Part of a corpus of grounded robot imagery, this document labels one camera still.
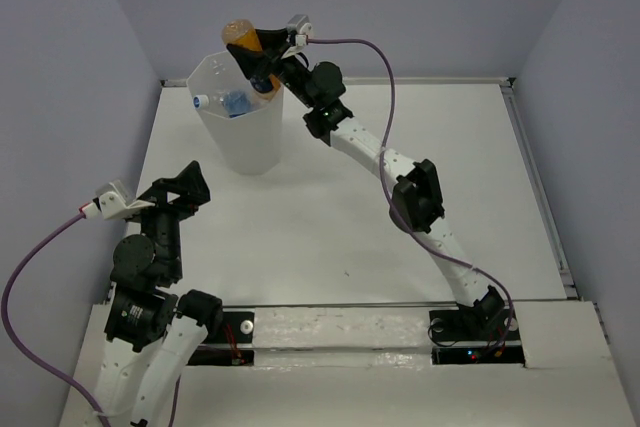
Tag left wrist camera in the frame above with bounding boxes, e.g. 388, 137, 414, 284
96, 179, 155, 220

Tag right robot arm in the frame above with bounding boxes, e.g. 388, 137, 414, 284
226, 29, 515, 339

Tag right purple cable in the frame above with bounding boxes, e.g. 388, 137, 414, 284
305, 36, 516, 343

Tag orange label plastic bottle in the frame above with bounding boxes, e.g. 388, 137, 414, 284
221, 19, 280, 101

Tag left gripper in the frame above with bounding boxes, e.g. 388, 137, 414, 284
130, 158, 212, 279

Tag blue label plastic bottle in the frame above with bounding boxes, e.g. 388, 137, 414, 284
221, 90, 253, 118

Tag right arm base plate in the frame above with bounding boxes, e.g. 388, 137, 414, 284
427, 309, 526, 366

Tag purple cable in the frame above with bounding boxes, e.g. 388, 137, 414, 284
305, 36, 516, 343
2, 204, 177, 427

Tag white octagonal plastic bin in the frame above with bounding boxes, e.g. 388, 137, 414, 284
186, 52, 284, 175

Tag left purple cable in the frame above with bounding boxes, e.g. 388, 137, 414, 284
2, 204, 177, 427

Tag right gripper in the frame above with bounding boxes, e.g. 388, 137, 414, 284
227, 26, 316, 109

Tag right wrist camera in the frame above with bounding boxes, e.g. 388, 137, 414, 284
282, 14, 314, 58

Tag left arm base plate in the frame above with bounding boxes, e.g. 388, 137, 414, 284
187, 309, 255, 367

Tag clear crushed plastic bottle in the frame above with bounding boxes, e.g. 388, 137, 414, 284
191, 89, 261, 111

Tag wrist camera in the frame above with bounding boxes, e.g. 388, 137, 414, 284
282, 14, 314, 58
96, 179, 155, 220

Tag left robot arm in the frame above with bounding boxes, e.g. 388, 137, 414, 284
83, 161, 223, 426

